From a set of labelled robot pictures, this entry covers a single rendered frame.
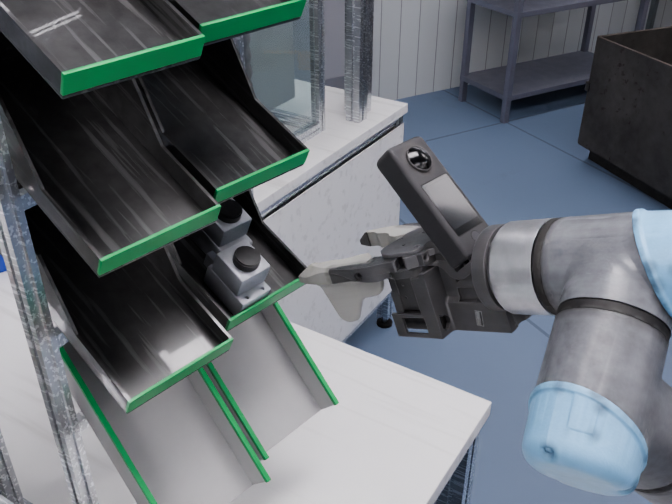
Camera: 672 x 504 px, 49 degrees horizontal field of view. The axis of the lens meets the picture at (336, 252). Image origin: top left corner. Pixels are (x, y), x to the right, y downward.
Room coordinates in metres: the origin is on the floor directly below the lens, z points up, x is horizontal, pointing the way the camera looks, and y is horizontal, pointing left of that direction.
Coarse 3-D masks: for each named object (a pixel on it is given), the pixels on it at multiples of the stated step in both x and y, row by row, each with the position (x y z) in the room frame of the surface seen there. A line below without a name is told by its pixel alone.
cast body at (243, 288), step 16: (208, 256) 0.73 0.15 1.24; (224, 256) 0.69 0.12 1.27; (240, 256) 0.68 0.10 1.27; (256, 256) 0.69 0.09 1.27; (208, 272) 0.70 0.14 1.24; (224, 272) 0.68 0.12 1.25; (240, 272) 0.67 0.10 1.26; (256, 272) 0.68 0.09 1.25; (224, 288) 0.68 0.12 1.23; (240, 288) 0.67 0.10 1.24; (256, 288) 0.69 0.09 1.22; (224, 304) 0.68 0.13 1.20; (240, 304) 0.66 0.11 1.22
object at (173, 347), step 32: (32, 224) 0.71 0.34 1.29; (64, 256) 0.68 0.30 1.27; (160, 256) 0.69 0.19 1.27; (64, 288) 0.64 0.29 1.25; (96, 288) 0.65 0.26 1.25; (128, 288) 0.66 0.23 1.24; (160, 288) 0.67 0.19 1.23; (64, 320) 0.59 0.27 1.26; (96, 320) 0.62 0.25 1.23; (128, 320) 0.63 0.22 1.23; (160, 320) 0.64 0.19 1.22; (192, 320) 0.65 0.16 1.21; (96, 352) 0.58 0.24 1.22; (128, 352) 0.59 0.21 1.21; (160, 352) 0.60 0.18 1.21; (192, 352) 0.61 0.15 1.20; (224, 352) 0.62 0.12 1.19; (128, 384) 0.56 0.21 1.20; (160, 384) 0.55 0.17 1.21
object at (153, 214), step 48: (0, 48) 0.74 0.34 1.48; (0, 96) 0.61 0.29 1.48; (48, 96) 0.72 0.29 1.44; (96, 96) 0.74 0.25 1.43; (48, 144) 0.65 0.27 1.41; (96, 144) 0.67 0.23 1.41; (144, 144) 0.69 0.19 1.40; (48, 192) 0.60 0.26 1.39; (96, 192) 0.61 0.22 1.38; (144, 192) 0.63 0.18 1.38; (192, 192) 0.64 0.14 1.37; (96, 240) 0.56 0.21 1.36; (144, 240) 0.55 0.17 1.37
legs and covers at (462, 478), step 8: (472, 448) 0.87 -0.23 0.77; (464, 456) 0.85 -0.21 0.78; (472, 456) 0.87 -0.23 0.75; (464, 464) 0.85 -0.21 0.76; (472, 464) 0.87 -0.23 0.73; (456, 472) 0.86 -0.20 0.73; (464, 472) 0.85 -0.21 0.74; (472, 472) 0.88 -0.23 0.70; (448, 480) 0.79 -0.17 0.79; (456, 480) 0.85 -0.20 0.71; (464, 480) 0.85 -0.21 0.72; (472, 480) 0.88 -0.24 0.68; (448, 488) 0.86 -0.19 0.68; (456, 488) 0.85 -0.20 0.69; (464, 488) 0.85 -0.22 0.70; (440, 496) 0.87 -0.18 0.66; (448, 496) 0.87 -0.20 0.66; (456, 496) 0.85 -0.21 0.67; (464, 496) 0.86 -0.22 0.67
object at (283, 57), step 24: (312, 0) 1.98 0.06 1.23; (288, 24) 1.89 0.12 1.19; (312, 24) 1.98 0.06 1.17; (264, 48) 1.80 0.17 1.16; (288, 48) 1.89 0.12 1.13; (312, 48) 1.98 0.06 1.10; (264, 72) 1.80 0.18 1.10; (288, 72) 1.88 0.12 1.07; (312, 72) 1.98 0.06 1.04; (264, 96) 1.79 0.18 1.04; (288, 96) 1.88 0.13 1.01; (312, 96) 1.98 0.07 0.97; (288, 120) 1.88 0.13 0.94; (312, 120) 1.97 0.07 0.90
